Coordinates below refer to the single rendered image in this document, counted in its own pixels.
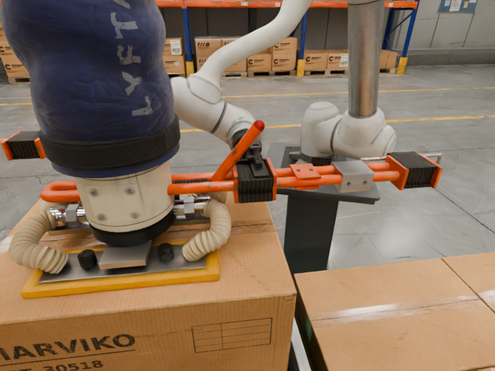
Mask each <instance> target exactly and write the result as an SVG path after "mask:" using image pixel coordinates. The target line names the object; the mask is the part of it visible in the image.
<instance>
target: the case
mask: <svg viewBox="0 0 495 371"><path fill-rule="evenodd" d="M42 201H43V200H42V199H41V198H40V199H39V200H38V201H37V202H36V203H35V205H34V206H33V207H32V208H31V209H30V210H29V212H28V213H27V214H26V215H25V216H24V217H23V219H22V220H21V221H20V222H19V223H18V224H17V225H16V226H15V227H14V228H13V229H12V230H11V232H10V233H9V234H8V235H7V236H6V237H5V239H4V240H3V241H2V242H1V243H0V371H287V367H288V361H289V349H290V343H291V337H292V326H293V320H294V314H295V303H296V297H297V291H296V288H295V284H294V282H293V279H292V276H291V273H290V270H289V267H288V264H287V260H286V258H285V255H284V251H283V248H282V246H281V242H280V239H279V237H278V233H277V230H276V228H275V224H274V221H273V218H272V215H271V212H270V209H269V206H268V204H267V202H250V203H235V202H234V194H233V192H232V191H227V198H226V201H225V203H224V205H225V206H226V207H227V209H228V212H229V214H230V218H231V232H230V234H231V235H230V237H229V238H228V241H227V243H226V244H224V245H222V246H221V248H220V249H218V250H219V261H220V279H219V280H213V281H205V282H197V283H183V284H175V285H168V286H153V287H145V288H137V289H122V290H115V291H101V292H93V293H85V294H70V295H63V296H55V297H40V298H32V299H24V298H22V296H21V290H22V289H23V287H24V285H25V284H26V282H27V281H28V279H29V277H30V276H31V274H32V273H33V272H34V270H35V268H34V269H33V268H32V267H29V268H28V267H25V266H19V265H17V263H16V262H15V261H13V260H11V259H10V251H9V247H10V242H11V241H12V238H13V236H14V235H15V232H16V231H17V230H18V228H19V227H20V226H21V225H22V224H23V223H24V222H25V221H26V220H28V218H29V217H31V216H34V214H35V213H38V207H39V205H40V203H41V202H42ZM210 225H211V223H208V224H198V225H179V226H171V227H170V228H169V229H168V230H167V231H165V232H164V233H162V234H161V235H159V236H157V237H156V238H154V239H152V243H151V244H163V243H173V242H182V241H189V240H190V239H191V238H192V237H195V236H196V235H197V234H201V233H202V232H206V231H207V230H208V231H209V230H210ZM40 244H42V245H43V246H44V247H46V246H49V247H50V248H51V249H53V248H55V250H60V251H61V252H65V251H74V250H92V249H101V248H105V247H106V245H107V244H105V243H102V242H101V241H98V240H97V239H96V238H95V237H94V236H93V234H92V233H72V234H63V235H53V236H50V235H49V233H48V231H47V232H46V233H45V234H44V235H43V236H42V237H41V239H40V241H39V243H38V245H40Z"/></svg>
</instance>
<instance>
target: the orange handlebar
mask: <svg viewBox="0 0 495 371"><path fill-rule="evenodd" d="M365 164H366V165H367V166H368V167H369V168H370V169H371V170H372V171H373V172H374V176H373V182H383V181H394V180H399V178H400V174H399V172H398V171H389V169H390V165H389V163H365ZM289 166H290V168H284V169H275V172H276V174H277V175H278V176H277V188H291V187H295V190H296V191H299V190H311V189H319V186H325V185H337V184H341V182H342V178H341V175H340V174H334V167H333V166H313V165H312V164H311V163H306V164H292V165H289ZM213 174H214V172H206V173H194V174H171V177H172V184H169V185H168V189H167V193H168V195H177V194H199V193H211V192H223V191H234V181H233V180H232V172H229V173H228V174H227V175H226V176H225V178H224V179H223V180H222V181H214V182H211V181H210V178H211V176H212V175H213ZM200 178H201V179H203V178H204V179H206V178H208V182H201V183H177V184H173V180H188V179H190V180H191V179H200ZM40 197H41V199H42V200H43V201H46V202H73V201H81V199H80V195H79V193H78V190H77V186H76V183H75V181H74V180H64V181H57V182H54V183H50V184H48V185H46V186H45V187H43V188H42V190H41V192H40Z"/></svg>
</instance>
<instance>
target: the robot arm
mask: <svg viewBox="0 0 495 371"><path fill-rule="evenodd" d="M313 1H314V0H283V2H282V5H281V9H280V12H279V14H278V15H277V17H276V18H275V19H274V20H273V21H271V22H270V23H269V24H267V25H265V26H263V27H262V28H260V29H257V30H256V31H254V32H252V33H250V34H248V35H246V36H243V37H241V38H239V39H237V40H235V41H233V42H231V43H229V44H227V45H225V46H223V47H222V48H220V49H218V50H217V51H215V53H213V54H212V55H211V56H210V57H209V58H208V59H207V61H205V63H204V64H203V66H202V68H201V69H200V70H199V71H198V72H197V73H195V74H190V75H189V77H188V78H187V79H185V78H182V77H173V78H171V80H170V82H171V85H172V90H173V95H174V103H175V113H176V114H177V115H178V118H179V119H180V120H182V121H184V122H186V123H187V124H189V125H191V126H193V127H195V128H197V129H199V130H204V131H206V132H208V133H211V134H212V135H215V136H216V137H218V138H220V139H221V140H223V141H224V142H225V143H226V144H228V145H229V147H230V149H231V151H232V150H233V149H234V147H235V146H236V145H237V144H238V143H239V141H240V140H241V139H242V137H243V136H244V134H245V133H246V132H247V131H248V130H249V129H250V127H251V126H252V124H253V123H254V121H255V119H254V117H253V116H252V115H251V114H250V113H249V112H248V111H246V110H245V109H243V108H240V107H236V106H233V105H231V104H229V103H227V102H225V101H223V100H222V89H221V87H220V78H221V76H222V74H223V72H224V71H225V69H227V68H228V67H229V66H232V65H233V64H234V63H238V62H239V61H241V60H244V59H246V58H248V57H250V56H252V55H255V54H257V53H259V52H262V51H264V50H265V49H268V48H270V47H272V46H274V45H276V44H278V43H280V42H281V41H282V40H284V39H285V38H286V37H288V36H289V35H290V34H291V33H292V31H293V30H294V29H295V28H296V26H297V25H298V24H299V22H300V21H301V19H302V18H303V16H304V14H305V13H306V11H307V10H308V8H309V6H310V5H311V4H312V2H313ZM345 1H346V3H348V109H347V111H345V113H344V114H343V115H340V114H339V110H338V108H337V107H336V106H335V105H333V104H332V103H331V102H316V103H313V104H311V105H310V106H309V108H308V109H307V110H306V112H305V114H304V116H303V120H302V124H301V150H300V152H290V153H289V158H292V159H295V160H298V161H297V163H295V164H306V163H310V162H311V156H313V157H331V163H332V162H336V158H337V157H338V155H342V156H344V157H347V158H351V159H354V160H359V159H360V158H374V157H387V153H388V152H393V150H394V147H395V145H396V141H397V137H396V132H395V131H394V129H393V128H392V127H391V126H389V125H387V122H386V120H385V115H384V113H383V112H382V111H381V110H380V109H379V108H378V107H377V102H378V90H379V69H380V57H381V50H382V30H383V19H384V8H385V0H345ZM261 150H262V146H261V136H260V134H259V136H258V137H257V138H256V140H255V141H254V142H253V143H252V144H251V145H250V147H249V148H248V149H247V150H246V152H245V153H244V154H243V156H242V157H241V158H240V160H241V159H247V160H253V161H250V162H249V164H250V168H251V171H252V173H253V177H254V179H259V178H270V175H269V173H268V170H267V168H266V166H265V164H264V161H263V160H261V159H262V155H261Z"/></svg>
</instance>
